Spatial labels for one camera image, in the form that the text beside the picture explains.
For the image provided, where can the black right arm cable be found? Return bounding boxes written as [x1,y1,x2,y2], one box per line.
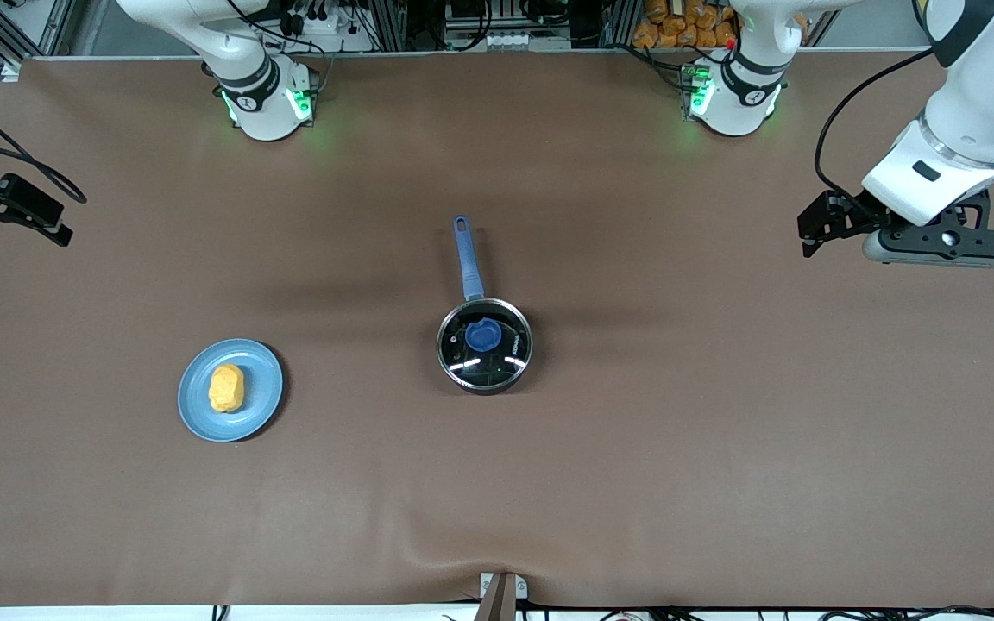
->
[0,88,89,206]

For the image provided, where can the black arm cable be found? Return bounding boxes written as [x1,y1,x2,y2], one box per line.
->
[814,47,938,201]
[0,88,89,206]

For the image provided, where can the yellow potato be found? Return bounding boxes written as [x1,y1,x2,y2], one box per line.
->
[208,363,246,414]

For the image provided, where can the white power strip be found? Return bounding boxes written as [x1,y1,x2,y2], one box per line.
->
[283,0,379,54]

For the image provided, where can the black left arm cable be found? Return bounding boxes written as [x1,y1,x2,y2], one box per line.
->
[814,47,938,201]

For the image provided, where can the glass lid with blue knob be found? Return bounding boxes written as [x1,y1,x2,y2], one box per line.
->
[438,299,533,390]

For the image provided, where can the brown table mat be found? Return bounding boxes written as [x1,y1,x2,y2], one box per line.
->
[0,47,994,610]

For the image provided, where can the white connector block row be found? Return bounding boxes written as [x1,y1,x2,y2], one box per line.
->
[445,32,538,52]

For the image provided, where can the bag of orange items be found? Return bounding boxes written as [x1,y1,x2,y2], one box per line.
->
[632,0,740,51]

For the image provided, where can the blue round plate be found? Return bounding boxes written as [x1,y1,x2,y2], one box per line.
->
[177,338,285,443]

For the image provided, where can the dark pot with blue handle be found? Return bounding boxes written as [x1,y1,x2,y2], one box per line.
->
[436,215,535,396]

